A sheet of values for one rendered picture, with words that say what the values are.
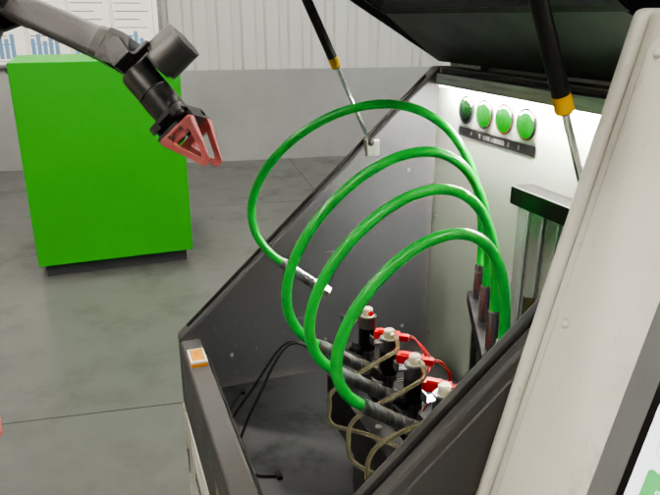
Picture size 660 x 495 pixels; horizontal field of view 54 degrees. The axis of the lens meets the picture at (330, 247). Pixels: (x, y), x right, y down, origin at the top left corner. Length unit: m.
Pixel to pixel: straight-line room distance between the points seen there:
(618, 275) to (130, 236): 3.90
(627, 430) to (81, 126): 3.83
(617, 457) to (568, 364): 0.10
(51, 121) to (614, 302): 3.80
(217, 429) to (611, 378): 0.62
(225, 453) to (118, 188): 3.38
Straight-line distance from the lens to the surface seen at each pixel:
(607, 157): 0.66
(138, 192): 4.28
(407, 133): 1.32
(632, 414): 0.61
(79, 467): 2.65
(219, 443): 1.01
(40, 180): 4.25
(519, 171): 1.12
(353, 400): 0.77
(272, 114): 7.48
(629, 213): 0.63
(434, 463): 0.73
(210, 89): 7.39
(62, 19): 1.34
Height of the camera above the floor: 1.54
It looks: 20 degrees down
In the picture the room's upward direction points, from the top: straight up
